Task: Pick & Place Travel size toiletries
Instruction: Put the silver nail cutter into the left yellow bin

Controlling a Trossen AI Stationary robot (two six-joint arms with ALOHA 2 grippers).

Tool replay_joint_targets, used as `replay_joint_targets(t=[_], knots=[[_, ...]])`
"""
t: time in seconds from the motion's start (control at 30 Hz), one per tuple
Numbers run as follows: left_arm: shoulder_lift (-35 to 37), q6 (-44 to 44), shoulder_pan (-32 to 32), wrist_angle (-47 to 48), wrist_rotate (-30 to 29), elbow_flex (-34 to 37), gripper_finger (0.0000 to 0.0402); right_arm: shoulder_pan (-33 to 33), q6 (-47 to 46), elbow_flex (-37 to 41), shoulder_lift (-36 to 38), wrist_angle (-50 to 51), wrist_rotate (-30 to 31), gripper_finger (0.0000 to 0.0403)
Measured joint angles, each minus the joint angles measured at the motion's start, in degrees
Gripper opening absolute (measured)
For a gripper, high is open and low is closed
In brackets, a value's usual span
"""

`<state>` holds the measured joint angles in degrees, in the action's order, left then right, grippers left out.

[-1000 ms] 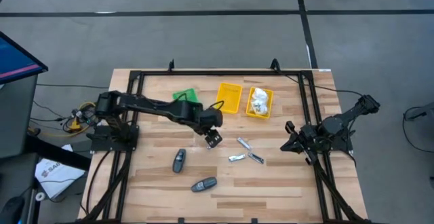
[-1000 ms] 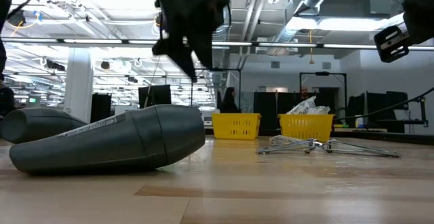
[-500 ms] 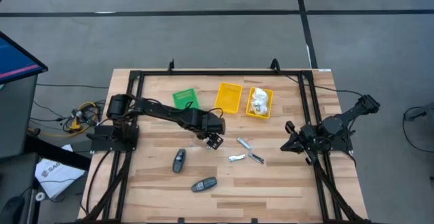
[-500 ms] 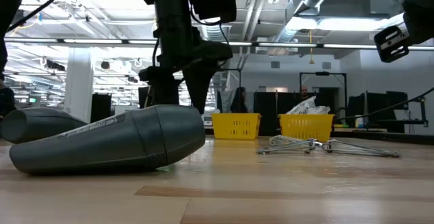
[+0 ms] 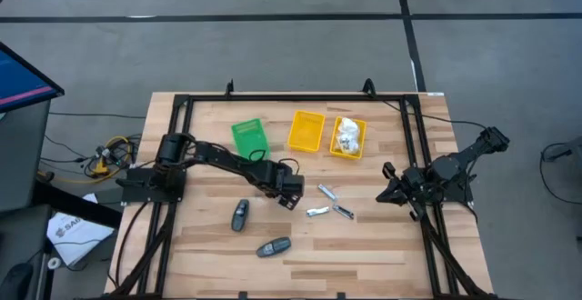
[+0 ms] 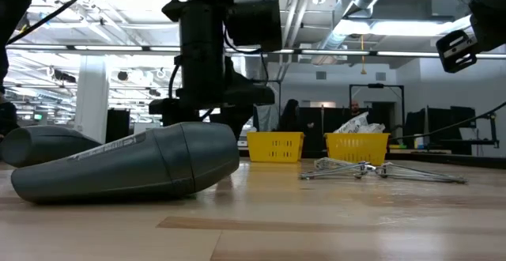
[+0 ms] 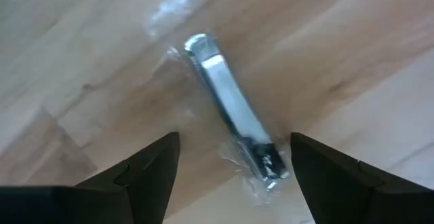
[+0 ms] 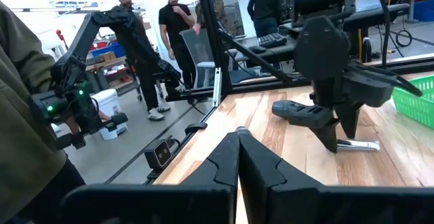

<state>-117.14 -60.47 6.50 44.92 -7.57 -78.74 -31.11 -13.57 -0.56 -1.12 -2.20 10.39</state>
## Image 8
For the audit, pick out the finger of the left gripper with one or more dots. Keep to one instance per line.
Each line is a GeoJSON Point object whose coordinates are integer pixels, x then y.
{"type": "Point", "coordinates": [327, 134]}
{"type": "Point", "coordinates": [349, 118]}

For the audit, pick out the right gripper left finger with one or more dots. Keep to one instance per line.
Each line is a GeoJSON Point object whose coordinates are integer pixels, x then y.
{"type": "Point", "coordinates": [220, 169]}

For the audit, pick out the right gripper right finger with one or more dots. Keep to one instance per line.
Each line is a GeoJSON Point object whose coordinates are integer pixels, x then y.
{"type": "Point", "coordinates": [271, 190]}

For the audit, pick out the metal nail clipper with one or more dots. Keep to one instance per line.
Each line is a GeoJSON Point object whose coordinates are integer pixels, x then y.
{"type": "Point", "coordinates": [359, 145]}

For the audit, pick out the dark grey plastic razor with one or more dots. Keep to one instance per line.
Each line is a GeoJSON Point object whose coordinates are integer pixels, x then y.
{"type": "Point", "coordinates": [291, 112]}

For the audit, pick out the black keyboard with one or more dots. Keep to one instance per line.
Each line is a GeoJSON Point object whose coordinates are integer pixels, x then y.
{"type": "Point", "coordinates": [272, 40]}

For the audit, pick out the black desk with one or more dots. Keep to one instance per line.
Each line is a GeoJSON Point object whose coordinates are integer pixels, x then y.
{"type": "Point", "coordinates": [373, 13]}

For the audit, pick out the black computer mouse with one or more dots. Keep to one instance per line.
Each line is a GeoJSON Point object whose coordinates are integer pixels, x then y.
{"type": "Point", "coordinates": [257, 49]}

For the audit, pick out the green plastic basket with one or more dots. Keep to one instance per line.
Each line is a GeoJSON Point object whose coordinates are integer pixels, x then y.
{"type": "Point", "coordinates": [417, 105]}

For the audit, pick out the blue storage bin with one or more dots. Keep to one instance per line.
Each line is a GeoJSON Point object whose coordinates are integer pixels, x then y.
{"type": "Point", "coordinates": [112, 50]}
{"type": "Point", "coordinates": [424, 10]}

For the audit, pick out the grey office chair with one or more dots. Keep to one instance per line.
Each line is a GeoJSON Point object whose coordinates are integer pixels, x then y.
{"type": "Point", "coordinates": [196, 47]}

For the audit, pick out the white plastic bucket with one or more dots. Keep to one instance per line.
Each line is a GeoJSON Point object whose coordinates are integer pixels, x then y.
{"type": "Point", "coordinates": [106, 102]}

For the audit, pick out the metal shelf cart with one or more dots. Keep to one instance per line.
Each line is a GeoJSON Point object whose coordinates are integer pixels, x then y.
{"type": "Point", "coordinates": [115, 73]}

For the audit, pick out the person's hand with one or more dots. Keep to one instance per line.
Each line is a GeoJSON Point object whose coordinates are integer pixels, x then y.
{"type": "Point", "coordinates": [73, 125]}

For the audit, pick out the cardboard box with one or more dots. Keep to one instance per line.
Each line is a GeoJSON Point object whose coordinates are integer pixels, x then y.
{"type": "Point", "coordinates": [108, 56]}

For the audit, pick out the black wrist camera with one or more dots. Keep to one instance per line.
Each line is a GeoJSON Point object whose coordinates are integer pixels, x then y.
{"type": "Point", "coordinates": [369, 88]}

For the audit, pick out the black frame clamp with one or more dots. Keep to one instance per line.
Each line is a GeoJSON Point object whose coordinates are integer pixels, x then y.
{"type": "Point", "coordinates": [196, 128]}

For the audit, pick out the black table-level camera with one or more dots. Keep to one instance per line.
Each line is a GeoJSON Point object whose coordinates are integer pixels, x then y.
{"type": "Point", "coordinates": [158, 154]}

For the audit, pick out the silver metal bracket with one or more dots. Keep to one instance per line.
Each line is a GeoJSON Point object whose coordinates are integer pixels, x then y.
{"type": "Point", "coordinates": [217, 88]}

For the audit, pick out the black aluminium frame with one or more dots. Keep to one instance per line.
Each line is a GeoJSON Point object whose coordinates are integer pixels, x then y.
{"type": "Point", "coordinates": [212, 30]}

